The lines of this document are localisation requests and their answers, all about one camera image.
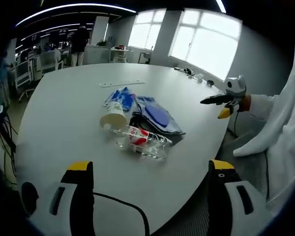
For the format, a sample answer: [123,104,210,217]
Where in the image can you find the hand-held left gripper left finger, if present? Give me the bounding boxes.
[29,161,95,236]

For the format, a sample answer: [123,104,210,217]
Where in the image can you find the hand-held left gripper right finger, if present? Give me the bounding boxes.
[207,159,279,236]

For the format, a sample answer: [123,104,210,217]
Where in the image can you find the blue plastic bag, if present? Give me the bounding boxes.
[134,95,187,136]

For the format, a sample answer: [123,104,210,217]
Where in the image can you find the black cord bundle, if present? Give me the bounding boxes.
[129,111,151,129]

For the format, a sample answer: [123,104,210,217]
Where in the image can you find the clear bottle with red label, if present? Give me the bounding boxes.
[104,123,175,161]

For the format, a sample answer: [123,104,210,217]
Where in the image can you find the white paper cup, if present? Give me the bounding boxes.
[99,101,128,130]

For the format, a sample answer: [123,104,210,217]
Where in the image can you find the blue and white packet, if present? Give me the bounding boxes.
[103,87,136,112]

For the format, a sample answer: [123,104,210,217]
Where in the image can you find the white strip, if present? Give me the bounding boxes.
[99,79,146,88]

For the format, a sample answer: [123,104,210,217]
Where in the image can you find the white tabletop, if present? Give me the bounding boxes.
[15,63,234,236]

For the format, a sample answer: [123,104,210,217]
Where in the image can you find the person's right hand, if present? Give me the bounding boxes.
[239,95,252,113]

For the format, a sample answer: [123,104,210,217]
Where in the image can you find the wide window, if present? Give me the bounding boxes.
[169,8,243,82]

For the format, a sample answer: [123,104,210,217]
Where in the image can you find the person in white coat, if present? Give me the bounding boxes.
[233,45,295,206]

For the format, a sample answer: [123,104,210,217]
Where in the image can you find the short ceiling light strip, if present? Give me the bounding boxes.
[215,0,227,13]

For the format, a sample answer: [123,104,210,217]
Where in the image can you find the narrow window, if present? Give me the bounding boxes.
[127,9,167,51]

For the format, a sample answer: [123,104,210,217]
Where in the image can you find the white chair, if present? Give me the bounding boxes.
[113,46,133,63]

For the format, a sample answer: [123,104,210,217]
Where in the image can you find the white cabinet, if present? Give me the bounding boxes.
[84,45,112,65]

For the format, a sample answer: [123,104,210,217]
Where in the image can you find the white shelf cart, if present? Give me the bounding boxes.
[14,58,43,88]

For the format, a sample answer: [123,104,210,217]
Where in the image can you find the long ceiling light strip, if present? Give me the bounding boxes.
[15,3,139,27]

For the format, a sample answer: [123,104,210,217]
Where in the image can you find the thin black cable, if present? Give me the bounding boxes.
[232,112,239,135]

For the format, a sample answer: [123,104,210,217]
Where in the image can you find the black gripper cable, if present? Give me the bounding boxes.
[92,192,151,236]

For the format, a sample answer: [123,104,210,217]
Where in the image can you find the bundle of black floor cables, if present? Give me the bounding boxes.
[0,107,18,185]

